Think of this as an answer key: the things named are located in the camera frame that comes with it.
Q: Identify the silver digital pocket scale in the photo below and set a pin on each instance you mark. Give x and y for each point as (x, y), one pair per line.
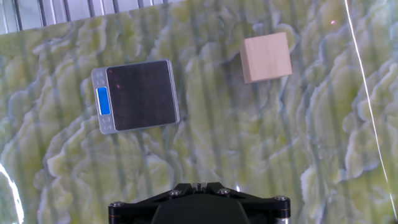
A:
(140, 96)

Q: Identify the wooden cube block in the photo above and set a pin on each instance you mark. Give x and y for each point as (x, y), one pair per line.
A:
(265, 57)

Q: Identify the green marble pattern mat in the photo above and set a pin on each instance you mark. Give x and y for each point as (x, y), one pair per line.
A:
(217, 140)

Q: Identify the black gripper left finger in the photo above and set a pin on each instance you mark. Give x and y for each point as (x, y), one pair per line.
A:
(140, 203)

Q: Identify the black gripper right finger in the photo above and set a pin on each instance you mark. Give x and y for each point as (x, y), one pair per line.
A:
(258, 203)

